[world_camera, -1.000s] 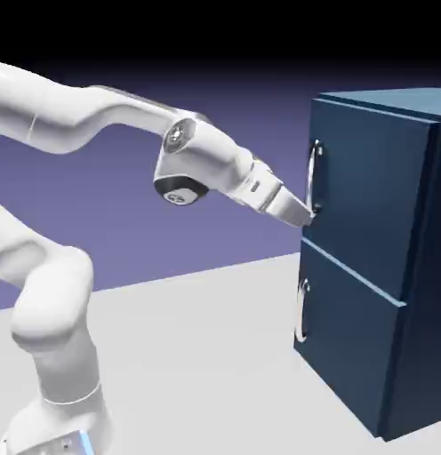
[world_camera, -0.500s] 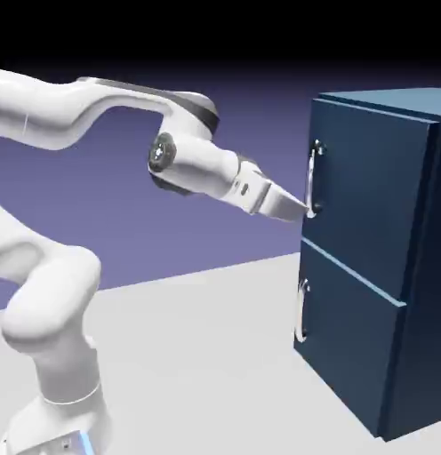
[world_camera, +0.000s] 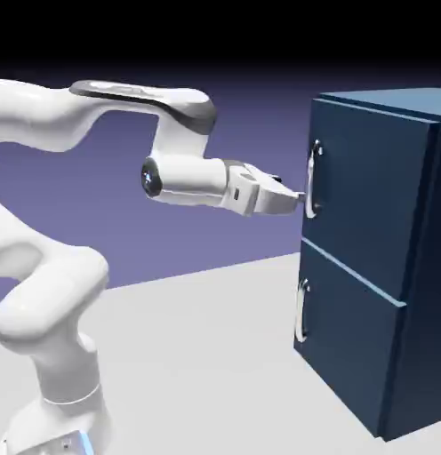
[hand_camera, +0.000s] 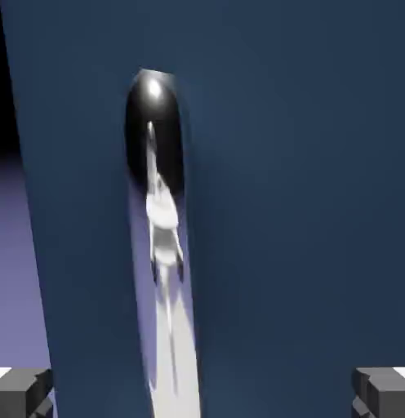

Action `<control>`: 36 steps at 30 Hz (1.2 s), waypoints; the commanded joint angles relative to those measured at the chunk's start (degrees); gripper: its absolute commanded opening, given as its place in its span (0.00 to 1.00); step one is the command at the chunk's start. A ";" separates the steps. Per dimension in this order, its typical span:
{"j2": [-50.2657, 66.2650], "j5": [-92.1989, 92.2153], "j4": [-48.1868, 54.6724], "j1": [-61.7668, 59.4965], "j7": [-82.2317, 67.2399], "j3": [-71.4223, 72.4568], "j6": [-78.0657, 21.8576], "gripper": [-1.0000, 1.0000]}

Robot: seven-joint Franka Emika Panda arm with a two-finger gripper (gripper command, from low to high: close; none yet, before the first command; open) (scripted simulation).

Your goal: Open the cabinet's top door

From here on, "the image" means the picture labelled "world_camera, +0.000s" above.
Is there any blue cabinet door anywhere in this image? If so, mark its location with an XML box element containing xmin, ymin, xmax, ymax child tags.
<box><xmin>293</xmin><ymin>237</ymin><xmax>407</xmax><ymax>437</ymax></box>
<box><xmin>301</xmin><ymin>98</ymin><xmax>441</xmax><ymax>307</ymax></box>

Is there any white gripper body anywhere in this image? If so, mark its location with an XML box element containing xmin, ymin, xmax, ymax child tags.
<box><xmin>245</xmin><ymin>164</ymin><xmax>300</xmax><ymax>217</ymax></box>

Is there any blue cabinet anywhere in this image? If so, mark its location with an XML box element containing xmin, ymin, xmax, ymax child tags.
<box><xmin>293</xmin><ymin>87</ymin><xmax>441</xmax><ymax>443</ymax></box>

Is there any curved silver door handle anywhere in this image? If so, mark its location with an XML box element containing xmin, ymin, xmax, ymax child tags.
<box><xmin>304</xmin><ymin>139</ymin><xmax>324</xmax><ymax>219</ymax></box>
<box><xmin>294</xmin><ymin>278</ymin><xmax>310</xmax><ymax>344</ymax></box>

